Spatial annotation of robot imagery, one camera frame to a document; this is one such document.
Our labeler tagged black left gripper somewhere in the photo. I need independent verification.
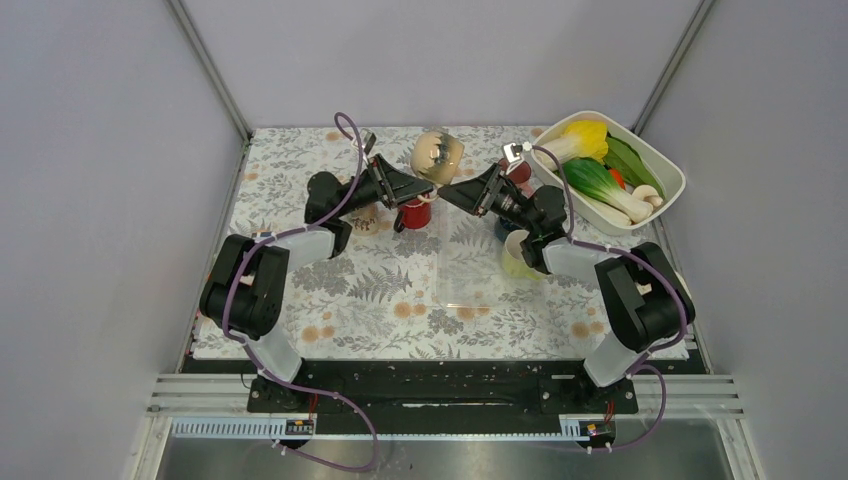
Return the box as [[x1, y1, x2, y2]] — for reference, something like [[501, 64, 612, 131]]
[[335, 153, 433, 218]]

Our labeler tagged red ceramic mug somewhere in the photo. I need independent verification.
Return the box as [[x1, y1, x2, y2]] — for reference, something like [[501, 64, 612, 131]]
[[393, 198, 431, 233]]

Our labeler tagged yellow-green ceramic mug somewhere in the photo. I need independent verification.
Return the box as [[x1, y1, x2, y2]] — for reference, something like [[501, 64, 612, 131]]
[[501, 230, 543, 280]]

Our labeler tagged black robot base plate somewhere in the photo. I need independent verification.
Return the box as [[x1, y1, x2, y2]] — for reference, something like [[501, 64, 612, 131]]
[[182, 356, 707, 439]]

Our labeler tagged aluminium corner frame post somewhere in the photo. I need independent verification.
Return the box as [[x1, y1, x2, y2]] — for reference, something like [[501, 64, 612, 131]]
[[165, 0, 252, 143]]

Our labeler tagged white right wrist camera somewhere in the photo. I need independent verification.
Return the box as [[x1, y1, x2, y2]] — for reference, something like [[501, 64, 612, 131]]
[[502, 142, 532, 165]]

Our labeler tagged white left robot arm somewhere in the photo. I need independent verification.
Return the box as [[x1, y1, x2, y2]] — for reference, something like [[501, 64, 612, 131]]
[[199, 154, 434, 411]]

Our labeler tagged clear plastic tray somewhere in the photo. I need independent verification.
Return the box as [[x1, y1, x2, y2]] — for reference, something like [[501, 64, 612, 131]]
[[435, 200, 543, 309]]

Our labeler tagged white mushroom toy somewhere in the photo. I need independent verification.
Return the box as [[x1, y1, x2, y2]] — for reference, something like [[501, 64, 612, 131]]
[[631, 184, 664, 210]]

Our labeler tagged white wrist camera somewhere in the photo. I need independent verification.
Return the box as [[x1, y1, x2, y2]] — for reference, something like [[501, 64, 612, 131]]
[[502, 142, 532, 165], [360, 130, 377, 157]]

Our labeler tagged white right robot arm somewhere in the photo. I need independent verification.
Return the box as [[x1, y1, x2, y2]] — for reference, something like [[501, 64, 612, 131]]
[[438, 165, 695, 412]]

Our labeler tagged cream floral ceramic mug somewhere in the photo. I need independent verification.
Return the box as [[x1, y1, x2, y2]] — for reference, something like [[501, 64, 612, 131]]
[[348, 204, 381, 236]]

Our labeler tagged blue ribbed ceramic mug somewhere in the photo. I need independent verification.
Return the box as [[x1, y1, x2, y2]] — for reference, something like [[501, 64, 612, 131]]
[[494, 217, 522, 243]]

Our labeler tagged white vegetable basin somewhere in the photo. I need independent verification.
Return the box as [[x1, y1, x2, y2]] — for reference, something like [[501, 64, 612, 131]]
[[535, 111, 686, 236]]

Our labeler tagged pink patterned mug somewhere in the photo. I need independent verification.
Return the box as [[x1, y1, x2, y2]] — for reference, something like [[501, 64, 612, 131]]
[[507, 162, 534, 198]]

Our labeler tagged red chili pepper toy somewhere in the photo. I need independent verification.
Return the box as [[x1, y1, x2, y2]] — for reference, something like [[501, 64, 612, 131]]
[[607, 168, 627, 190]]

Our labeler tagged green bok choy toy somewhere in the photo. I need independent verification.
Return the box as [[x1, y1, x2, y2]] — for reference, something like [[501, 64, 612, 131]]
[[562, 158, 653, 223]]

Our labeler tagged dark green leaf vegetable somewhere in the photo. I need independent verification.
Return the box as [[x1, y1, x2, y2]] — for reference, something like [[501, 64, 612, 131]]
[[604, 135, 665, 198]]

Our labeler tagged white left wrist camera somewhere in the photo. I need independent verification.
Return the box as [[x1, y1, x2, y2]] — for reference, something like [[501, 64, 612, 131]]
[[360, 130, 377, 157]]

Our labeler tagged yellow napa cabbage toy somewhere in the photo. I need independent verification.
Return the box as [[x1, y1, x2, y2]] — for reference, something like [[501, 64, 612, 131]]
[[542, 120, 609, 165]]

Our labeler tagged right aluminium frame post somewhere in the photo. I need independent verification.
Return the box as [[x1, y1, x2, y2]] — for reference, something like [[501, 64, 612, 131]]
[[630, 0, 717, 135]]

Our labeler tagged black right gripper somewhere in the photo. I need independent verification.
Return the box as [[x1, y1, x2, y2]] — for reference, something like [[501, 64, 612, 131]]
[[438, 164, 539, 234]]

